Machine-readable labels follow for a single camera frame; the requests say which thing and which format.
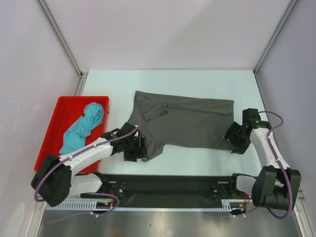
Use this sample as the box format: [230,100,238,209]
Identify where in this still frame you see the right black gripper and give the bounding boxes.
[220,121,251,155]

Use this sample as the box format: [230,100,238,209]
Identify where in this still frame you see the aluminium frame rail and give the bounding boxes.
[296,186,305,202]

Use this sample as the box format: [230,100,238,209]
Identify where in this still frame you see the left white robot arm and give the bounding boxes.
[31,122,146,207]

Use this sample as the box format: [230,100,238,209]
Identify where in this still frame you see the right aluminium corner post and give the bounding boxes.
[253,0,300,75]

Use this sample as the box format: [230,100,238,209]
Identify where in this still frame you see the aluminium corner post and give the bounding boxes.
[253,0,300,75]
[36,0,87,77]

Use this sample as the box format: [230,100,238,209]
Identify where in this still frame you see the left aluminium corner post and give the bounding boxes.
[36,0,87,77]

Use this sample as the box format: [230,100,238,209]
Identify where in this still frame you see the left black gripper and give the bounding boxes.
[123,136,148,162]

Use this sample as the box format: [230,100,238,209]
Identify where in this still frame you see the dark grey t-shirt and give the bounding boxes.
[129,91,234,162]

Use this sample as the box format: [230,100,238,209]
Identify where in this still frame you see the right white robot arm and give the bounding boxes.
[224,108,301,212]

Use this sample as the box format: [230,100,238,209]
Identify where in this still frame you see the red plastic bin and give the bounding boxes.
[34,96,110,171]

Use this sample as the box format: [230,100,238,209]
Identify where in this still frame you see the teal t-shirt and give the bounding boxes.
[59,102,104,155]

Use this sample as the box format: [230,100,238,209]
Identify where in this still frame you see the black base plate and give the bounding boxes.
[80,173,251,209]

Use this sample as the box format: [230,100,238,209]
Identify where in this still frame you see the grey slotted cable duct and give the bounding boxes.
[45,200,245,212]

